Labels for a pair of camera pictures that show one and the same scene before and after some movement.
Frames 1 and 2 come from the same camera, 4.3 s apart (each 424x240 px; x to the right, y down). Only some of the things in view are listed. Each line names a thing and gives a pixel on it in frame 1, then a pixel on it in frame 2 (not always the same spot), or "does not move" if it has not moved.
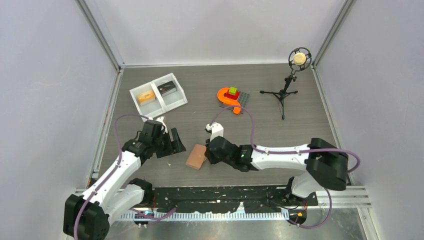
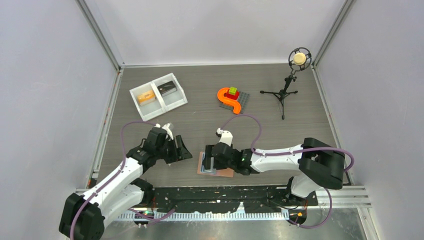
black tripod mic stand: (283, 93) does not move
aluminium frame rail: (343, 198) does not move
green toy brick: (232, 90) does not move
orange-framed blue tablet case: (197, 157) -> (226, 172)
